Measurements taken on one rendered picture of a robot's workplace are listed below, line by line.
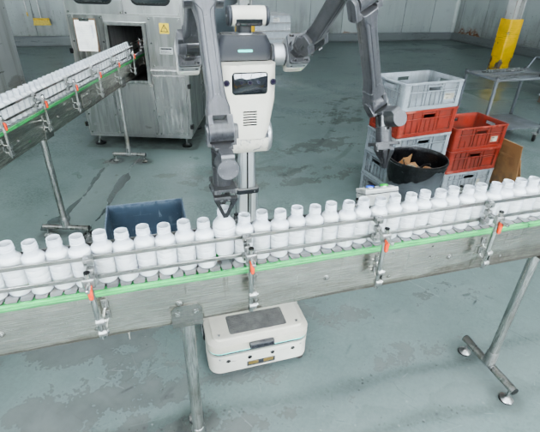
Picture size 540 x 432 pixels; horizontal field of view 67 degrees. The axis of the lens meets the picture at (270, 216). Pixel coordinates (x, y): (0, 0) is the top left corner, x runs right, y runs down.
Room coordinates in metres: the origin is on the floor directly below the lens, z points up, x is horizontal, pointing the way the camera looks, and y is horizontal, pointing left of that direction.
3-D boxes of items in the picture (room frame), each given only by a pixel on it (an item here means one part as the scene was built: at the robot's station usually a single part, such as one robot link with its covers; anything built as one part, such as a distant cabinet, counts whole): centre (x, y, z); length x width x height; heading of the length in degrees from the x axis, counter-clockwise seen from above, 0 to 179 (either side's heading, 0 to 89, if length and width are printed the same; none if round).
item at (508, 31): (10.04, -5.21, 0.55); 0.40 x 0.40 x 1.10; 17
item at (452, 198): (1.31, -0.65, 1.08); 0.06 x 0.06 x 0.17
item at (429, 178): (2.92, -1.11, 0.32); 0.45 x 0.45 x 0.64
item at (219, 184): (1.06, 0.14, 1.30); 0.10 x 0.07 x 0.07; 17
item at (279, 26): (11.06, 0.33, 0.50); 1.24 x 1.03 x 1.00; 110
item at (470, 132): (3.83, -1.85, 0.55); 0.61 x 0.41 x 0.22; 110
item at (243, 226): (1.08, 0.08, 1.08); 0.06 x 0.06 x 0.17
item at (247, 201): (1.75, 0.12, 0.74); 0.11 x 0.11 x 0.40; 17
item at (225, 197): (1.05, 0.13, 1.23); 0.07 x 0.07 x 0.09; 17
